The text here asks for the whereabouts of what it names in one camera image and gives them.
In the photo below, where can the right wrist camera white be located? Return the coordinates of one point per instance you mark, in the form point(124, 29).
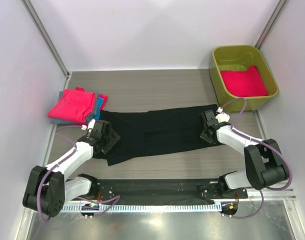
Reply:
point(221, 116)

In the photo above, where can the aluminium frame rail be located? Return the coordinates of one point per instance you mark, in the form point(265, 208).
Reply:
point(271, 195)

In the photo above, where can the slotted cable duct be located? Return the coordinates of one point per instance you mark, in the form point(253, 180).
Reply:
point(80, 207)

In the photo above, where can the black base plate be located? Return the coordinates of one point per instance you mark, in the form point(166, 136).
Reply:
point(163, 192)

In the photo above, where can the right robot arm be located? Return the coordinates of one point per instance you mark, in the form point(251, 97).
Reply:
point(264, 164)

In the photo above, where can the black t-shirt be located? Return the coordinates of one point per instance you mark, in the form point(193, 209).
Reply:
point(155, 132)

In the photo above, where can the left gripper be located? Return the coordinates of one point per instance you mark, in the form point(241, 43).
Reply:
point(113, 138)

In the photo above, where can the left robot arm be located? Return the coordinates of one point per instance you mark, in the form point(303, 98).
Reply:
point(49, 187)

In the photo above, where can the blue folded t-shirt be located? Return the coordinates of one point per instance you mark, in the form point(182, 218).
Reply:
point(97, 108)

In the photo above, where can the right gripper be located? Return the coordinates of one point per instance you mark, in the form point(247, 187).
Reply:
point(203, 135)

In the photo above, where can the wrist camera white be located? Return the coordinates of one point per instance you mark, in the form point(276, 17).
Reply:
point(89, 126)
point(221, 116)

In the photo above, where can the olive green plastic bin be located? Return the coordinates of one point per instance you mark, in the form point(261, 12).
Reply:
point(240, 58)

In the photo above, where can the pink t-shirt in bin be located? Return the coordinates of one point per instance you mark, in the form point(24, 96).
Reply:
point(244, 83)

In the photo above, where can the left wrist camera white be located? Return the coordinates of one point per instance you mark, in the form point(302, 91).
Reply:
point(89, 126)

